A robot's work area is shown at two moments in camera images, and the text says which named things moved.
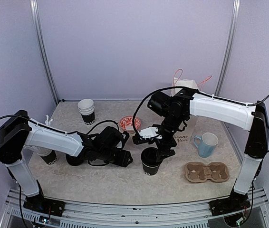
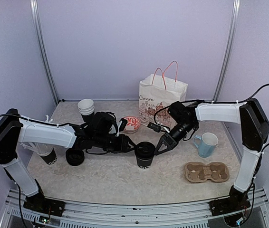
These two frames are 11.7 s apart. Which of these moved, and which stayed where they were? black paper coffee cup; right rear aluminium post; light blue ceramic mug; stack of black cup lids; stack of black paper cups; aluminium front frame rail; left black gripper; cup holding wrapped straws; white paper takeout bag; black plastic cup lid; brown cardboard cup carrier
Moved: left black gripper; black paper coffee cup; black plastic cup lid; white paper takeout bag
Stayed: brown cardboard cup carrier; aluminium front frame rail; light blue ceramic mug; stack of black cup lids; stack of black paper cups; right rear aluminium post; cup holding wrapped straws
